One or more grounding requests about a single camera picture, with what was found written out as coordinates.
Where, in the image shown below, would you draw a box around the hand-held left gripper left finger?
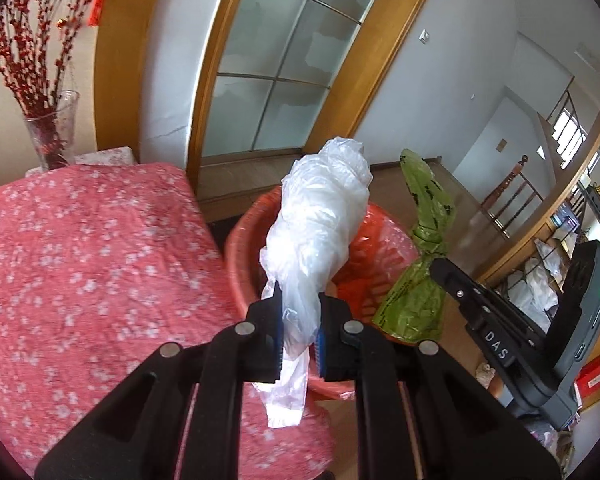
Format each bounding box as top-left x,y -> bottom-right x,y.
34,280 -> 286,480

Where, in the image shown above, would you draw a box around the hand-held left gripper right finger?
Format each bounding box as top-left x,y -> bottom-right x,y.
316,292 -> 563,480

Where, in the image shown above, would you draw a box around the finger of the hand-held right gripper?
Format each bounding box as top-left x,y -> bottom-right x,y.
428,257 -> 557,369

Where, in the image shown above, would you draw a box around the green plastic bag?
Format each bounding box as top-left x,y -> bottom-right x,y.
371,148 -> 457,343

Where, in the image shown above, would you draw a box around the red plastic bin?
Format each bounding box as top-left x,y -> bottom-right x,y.
224,185 -> 423,401

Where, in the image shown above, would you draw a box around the white plastic bag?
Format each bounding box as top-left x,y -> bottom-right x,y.
252,136 -> 374,430

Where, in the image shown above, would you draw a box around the white bags on shelf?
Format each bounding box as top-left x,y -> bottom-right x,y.
507,257 -> 561,318

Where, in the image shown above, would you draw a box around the red box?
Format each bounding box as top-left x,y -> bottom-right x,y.
575,357 -> 600,401

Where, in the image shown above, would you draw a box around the wooden display shelf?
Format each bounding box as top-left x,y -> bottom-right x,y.
480,107 -> 600,411

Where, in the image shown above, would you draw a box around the dark door mat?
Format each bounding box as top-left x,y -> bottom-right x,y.
202,214 -> 242,232

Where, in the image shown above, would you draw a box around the wooden stair railing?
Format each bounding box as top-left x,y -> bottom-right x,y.
480,155 -> 546,238

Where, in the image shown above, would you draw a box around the patterned grey cloth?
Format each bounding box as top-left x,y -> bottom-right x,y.
522,415 -> 576,466

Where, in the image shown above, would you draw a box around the metal stair railing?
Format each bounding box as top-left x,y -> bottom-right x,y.
547,90 -> 589,171

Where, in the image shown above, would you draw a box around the pink floral tablecloth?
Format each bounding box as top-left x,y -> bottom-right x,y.
0,162 -> 336,480

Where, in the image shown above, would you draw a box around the floral covered box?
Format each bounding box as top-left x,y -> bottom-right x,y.
72,146 -> 136,167

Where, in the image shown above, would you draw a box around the frosted glass door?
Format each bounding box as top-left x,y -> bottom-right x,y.
200,0 -> 396,158

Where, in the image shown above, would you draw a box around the glass vase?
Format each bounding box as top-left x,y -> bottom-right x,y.
22,90 -> 81,171

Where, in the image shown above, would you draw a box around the red berry branches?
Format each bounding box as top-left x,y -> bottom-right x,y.
0,0 -> 111,116

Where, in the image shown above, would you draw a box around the wooden door frame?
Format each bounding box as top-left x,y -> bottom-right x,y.
185,0 -> 448,201

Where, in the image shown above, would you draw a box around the wide wooden frame post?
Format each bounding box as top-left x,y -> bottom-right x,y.
94,0 -> 173,166

